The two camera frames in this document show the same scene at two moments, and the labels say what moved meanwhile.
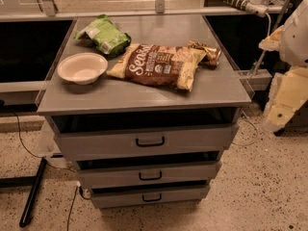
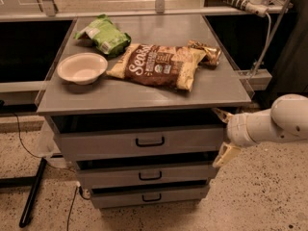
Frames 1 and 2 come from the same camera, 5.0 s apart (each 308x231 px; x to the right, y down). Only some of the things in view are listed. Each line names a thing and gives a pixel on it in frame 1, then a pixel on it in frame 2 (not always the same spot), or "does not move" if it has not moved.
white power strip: [253, 6] does not move
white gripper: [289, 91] to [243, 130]
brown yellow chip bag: [170, 66] does not move
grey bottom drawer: [143, 194] does not move
